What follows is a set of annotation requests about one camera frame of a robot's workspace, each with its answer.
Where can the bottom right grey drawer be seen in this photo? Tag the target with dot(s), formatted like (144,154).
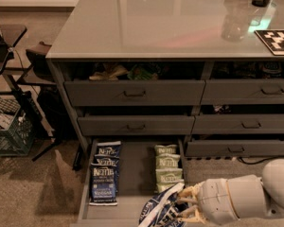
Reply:
(235,146)

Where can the top right grey drawer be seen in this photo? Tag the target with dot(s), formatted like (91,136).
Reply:
(260,82)

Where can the grey drawer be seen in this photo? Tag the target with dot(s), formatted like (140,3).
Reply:
(248,119)
(178,84)
(260,82)
(136,120)
(235,146)

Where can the top left grey drawer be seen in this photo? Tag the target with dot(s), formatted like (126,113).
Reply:
(178,84)

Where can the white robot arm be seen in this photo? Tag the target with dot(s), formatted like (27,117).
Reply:
(260,197)

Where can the green snack bag in drawer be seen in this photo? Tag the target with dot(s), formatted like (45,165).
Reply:
(142,72)

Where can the green plastic crate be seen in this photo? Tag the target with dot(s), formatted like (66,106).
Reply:
(16,130)

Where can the black white marker tag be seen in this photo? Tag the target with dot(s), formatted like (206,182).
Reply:
(273,39)

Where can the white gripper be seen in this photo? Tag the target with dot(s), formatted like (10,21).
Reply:
(213,199)

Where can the open bottom left drawer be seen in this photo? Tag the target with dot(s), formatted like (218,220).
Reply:
(136,182)

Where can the middle left grey drawer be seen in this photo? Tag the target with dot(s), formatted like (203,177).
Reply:
(136,120)

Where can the rear green Kettle chip bag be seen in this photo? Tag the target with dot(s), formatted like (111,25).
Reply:
(162,149)

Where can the blue kettle chip bag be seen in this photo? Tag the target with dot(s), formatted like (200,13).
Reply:
(103,188)
(107,161)
(163,209)
(109,148)

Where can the tan snack bag in drawer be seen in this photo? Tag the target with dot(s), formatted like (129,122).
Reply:
(108,71)

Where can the middle right grey drawer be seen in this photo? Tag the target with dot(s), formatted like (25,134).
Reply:
(248,119)

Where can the front green Kettle chip bag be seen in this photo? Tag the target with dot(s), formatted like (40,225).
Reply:
(160,187)

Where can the grey drawer cabinet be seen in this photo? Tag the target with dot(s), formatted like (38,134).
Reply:
(203,33)

